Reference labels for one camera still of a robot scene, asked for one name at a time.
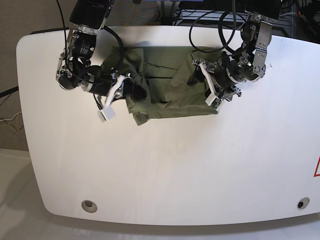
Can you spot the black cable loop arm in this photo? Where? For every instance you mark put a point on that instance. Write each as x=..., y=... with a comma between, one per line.
x=225, y=44
x=115, y=61

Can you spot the red triangle sticker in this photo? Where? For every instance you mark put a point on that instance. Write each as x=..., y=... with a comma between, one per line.
x=317, y=169

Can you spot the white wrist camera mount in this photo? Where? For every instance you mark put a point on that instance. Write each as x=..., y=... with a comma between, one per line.
x=106, y=111
x=212, y=87

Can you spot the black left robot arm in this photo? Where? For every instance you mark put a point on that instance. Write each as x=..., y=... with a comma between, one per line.
x=247, y=63

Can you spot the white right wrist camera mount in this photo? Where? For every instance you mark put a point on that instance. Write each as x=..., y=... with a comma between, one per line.
x=106, y=111

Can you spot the olive green T-shirt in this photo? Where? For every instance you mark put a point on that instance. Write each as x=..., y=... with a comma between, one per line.
x=164, y=72

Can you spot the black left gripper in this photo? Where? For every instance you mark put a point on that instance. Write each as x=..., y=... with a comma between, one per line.
x=224, y=81

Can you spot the table cable grommet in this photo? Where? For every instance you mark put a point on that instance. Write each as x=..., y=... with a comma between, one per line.
x=89, y=206
x=303, y=203

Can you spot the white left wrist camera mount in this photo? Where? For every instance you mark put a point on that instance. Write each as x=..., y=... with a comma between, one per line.
x=212, y=87

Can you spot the right table cable grommet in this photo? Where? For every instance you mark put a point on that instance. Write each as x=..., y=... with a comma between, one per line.
x=303, y=203

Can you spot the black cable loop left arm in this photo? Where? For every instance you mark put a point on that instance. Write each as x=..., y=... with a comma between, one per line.
x=225, y=44

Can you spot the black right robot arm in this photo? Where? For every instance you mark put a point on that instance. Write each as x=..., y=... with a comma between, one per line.
x=75, y=68

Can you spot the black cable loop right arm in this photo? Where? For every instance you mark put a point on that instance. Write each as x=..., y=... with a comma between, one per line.
x=115, y=61

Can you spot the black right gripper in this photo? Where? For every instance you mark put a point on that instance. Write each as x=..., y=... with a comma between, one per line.
x=129, y=89

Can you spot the left table cable grommet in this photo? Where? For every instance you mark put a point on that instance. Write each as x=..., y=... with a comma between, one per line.
x=89, y=206

